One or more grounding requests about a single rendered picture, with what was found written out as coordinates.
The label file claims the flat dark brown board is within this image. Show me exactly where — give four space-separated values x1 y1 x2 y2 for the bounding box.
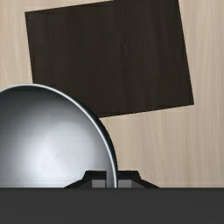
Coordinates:
24 0 195 119

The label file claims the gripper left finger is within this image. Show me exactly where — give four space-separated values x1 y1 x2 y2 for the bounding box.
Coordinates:
64 170 108 189

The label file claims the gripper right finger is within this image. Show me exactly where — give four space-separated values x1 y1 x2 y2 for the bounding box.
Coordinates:
116 171 160 189

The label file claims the grey porcelain bowl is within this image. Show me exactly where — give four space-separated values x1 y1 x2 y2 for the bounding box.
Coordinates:
0 83 119 189

